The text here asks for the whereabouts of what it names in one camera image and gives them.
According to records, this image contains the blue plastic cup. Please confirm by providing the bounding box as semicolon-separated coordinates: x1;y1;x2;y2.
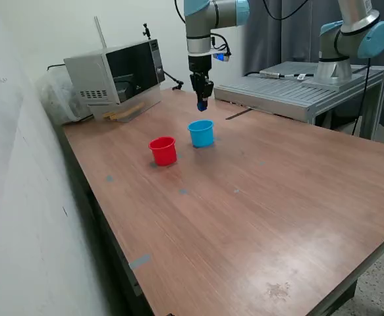
187;119;216;149

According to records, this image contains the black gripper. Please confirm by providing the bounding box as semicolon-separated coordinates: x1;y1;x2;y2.
188;55;215;106

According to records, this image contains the long tape strip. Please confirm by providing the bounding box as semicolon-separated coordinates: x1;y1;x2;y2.
226;108;254;121

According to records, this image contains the wooden stick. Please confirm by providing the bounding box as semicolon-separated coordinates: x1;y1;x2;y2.
102;102;146;121

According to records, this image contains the silver microwave oven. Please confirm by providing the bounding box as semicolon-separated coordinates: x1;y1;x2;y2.
63;38;166;107

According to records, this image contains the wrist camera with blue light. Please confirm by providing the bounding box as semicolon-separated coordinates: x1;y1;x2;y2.
211;49;232;63

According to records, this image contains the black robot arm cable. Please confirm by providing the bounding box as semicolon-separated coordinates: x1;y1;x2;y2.
174;0;311;57

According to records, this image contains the dark grey curtain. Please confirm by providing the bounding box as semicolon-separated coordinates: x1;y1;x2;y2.
242;0;384;131

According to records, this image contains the large tape mark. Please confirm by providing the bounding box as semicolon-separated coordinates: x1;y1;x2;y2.
128;253;152;271

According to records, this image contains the black base cable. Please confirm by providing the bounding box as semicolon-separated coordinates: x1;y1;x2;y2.
349;54;373;136

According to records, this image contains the translucent plastic bag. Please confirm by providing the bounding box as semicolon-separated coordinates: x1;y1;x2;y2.
35;68;94;126

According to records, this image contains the red plastic cup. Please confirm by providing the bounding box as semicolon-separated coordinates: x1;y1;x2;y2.
148;136;178;167

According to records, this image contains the clear plastic container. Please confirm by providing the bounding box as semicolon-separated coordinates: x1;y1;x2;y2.
88;84;163;124

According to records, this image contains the aluminium robot base table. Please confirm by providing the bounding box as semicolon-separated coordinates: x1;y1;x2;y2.
213;61;384;141

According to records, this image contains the silver cable connector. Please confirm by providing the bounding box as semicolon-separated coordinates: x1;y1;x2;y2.
259;70;287;79

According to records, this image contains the white thin rod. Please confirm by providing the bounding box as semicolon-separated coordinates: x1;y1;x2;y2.
94;15;108;49

